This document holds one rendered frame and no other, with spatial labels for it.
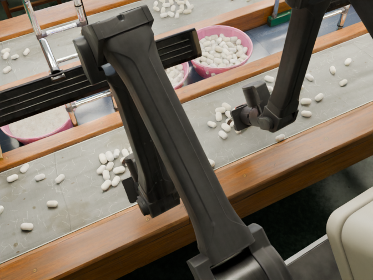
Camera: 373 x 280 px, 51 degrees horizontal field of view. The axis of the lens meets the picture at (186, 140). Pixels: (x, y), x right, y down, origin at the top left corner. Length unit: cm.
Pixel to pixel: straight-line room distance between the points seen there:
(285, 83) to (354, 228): 52
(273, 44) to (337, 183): 83
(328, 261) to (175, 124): 43
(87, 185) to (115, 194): 10
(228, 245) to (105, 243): 64
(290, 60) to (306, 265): 43
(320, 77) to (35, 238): 111
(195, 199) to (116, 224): 65
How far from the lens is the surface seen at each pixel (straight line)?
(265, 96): 106
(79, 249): 111
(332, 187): 215
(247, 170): 118
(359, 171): 225
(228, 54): 158
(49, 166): 131
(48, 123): 144
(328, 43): 167
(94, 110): 151
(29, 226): 119
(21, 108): 102
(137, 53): 49
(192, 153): 48
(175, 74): 151
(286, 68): 92
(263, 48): 173
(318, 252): 79
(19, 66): 169
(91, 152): 130
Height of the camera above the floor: 174
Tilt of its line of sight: 52 degrees down
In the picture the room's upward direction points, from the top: 3 degrees counter-clockwise
